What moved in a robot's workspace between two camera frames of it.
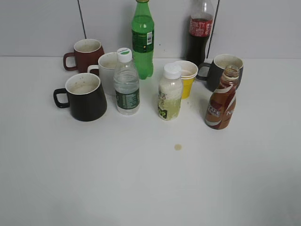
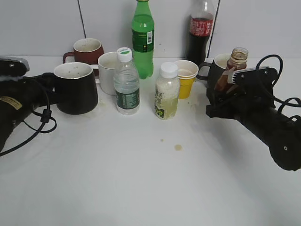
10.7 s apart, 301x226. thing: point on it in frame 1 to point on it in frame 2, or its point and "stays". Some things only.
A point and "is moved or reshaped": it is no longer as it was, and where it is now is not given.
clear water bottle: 126,84 stays
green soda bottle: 143,34 stays
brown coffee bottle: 221,106 is moved or reshaped
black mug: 86,100 is moved or reshaped
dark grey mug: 217,68 stays
